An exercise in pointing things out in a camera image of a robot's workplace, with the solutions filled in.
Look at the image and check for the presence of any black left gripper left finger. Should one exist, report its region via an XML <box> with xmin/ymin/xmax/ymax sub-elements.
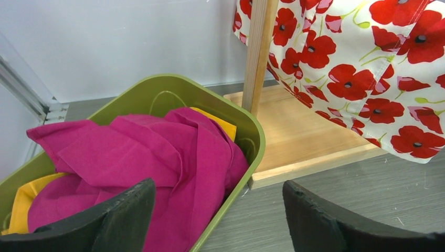
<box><xmin>1</xmin><ymin>178</ymin><xmax>156</xmax><ymax>251</ymax></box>

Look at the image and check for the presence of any magenta dress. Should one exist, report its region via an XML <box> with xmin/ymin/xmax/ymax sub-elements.
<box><xmin>26</xmin><ymin>107</ymin><xmax>249</xmax><ymax>252</ymax></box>

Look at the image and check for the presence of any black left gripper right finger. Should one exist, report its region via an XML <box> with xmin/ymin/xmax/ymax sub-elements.
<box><xmin>282</xmin><ymin>181</ymin><xmax>444</xmax><ymax>252</ymax></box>

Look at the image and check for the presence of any green plastic bin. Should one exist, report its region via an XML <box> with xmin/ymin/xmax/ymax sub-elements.
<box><xmin>1</xmin><ymin>75</ymin><xmax>265</xmax><ymax>251</ymax></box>

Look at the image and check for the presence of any wooden clothes rack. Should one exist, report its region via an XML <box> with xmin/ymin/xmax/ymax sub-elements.
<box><xmin>226</xmin><ymin>1</ymin><xmax>384</xmax><ymax>190</ymax></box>

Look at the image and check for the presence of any yellow pleated skirt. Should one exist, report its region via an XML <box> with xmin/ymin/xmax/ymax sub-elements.
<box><xmin>1</xmin><ymin>107</ymin><xmax>238</xmax><ymax>236</ymax></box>

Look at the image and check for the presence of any white red poppy garment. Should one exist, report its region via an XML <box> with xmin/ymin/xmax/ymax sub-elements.
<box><xmin>232</xmin><ymin>0</ymin><xmax>445</xmax><ymax>164</ymax></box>

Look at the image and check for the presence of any aluminium rail frame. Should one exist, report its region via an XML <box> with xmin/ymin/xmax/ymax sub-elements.
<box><xmin>1</xmin><ymin>35</ymin><xmax>69</xmax><ymax>173</ymax></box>

